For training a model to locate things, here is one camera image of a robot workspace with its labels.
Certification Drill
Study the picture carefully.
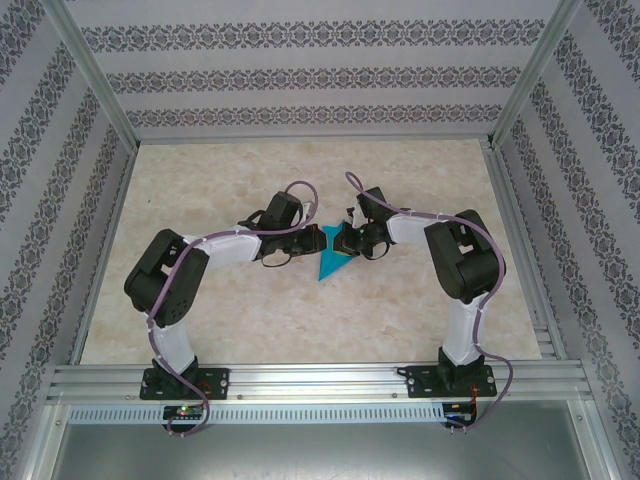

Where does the aluminium mounting rail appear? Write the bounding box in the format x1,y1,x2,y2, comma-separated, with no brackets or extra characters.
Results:
47,362,594,404

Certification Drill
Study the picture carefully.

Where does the aluminium side rail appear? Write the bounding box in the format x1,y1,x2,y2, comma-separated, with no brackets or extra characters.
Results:
482,141,570,362

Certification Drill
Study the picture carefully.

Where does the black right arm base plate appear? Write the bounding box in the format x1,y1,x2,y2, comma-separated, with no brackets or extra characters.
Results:
405,363,497,400

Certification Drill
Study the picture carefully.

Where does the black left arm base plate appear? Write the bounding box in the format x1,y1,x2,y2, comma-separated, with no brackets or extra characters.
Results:
141,367,231,401

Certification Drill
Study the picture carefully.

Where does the slotted grey cable duct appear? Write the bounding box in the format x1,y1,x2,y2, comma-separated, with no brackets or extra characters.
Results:
67,403,447,424

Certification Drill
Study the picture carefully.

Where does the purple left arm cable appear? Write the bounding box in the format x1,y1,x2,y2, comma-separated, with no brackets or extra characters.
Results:
147,179,321,439

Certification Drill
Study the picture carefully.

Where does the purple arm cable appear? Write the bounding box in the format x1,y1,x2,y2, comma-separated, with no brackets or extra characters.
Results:
147,179,321,439
345,171,516,436

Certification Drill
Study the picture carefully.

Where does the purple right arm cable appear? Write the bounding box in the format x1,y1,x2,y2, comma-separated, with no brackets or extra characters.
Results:
345,171,516,436

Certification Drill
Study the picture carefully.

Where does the aluminium frame post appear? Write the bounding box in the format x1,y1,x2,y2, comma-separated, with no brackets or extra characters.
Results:
488,0,585,149
47,0,140,149

